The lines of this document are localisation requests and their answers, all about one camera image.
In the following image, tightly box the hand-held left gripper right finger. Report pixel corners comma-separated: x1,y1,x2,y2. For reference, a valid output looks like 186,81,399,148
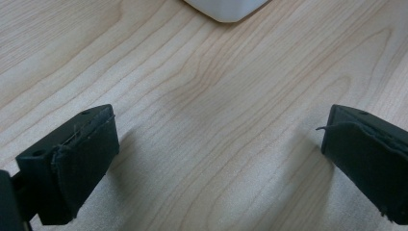
316,104,408,225

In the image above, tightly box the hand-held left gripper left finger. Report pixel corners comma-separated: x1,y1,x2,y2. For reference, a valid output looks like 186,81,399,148
14,103,120,226

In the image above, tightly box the white plastic container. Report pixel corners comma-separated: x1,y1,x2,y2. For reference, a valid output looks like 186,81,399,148
183,0,269,24

